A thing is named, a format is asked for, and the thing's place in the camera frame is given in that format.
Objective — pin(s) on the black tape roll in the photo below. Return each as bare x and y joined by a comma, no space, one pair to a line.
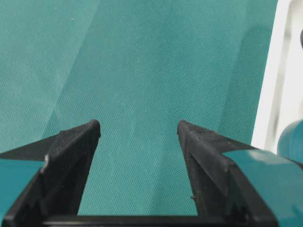
301,38

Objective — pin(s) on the green table cloth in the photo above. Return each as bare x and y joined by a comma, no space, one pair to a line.
138,67

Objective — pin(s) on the teal tape roll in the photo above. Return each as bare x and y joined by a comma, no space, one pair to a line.
290,144

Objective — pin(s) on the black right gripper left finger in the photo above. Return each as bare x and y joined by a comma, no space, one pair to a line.
47,177

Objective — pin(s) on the white plastic case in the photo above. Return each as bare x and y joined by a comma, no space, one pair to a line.
281,97

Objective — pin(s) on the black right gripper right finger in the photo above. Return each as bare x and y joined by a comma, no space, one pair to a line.
237,185

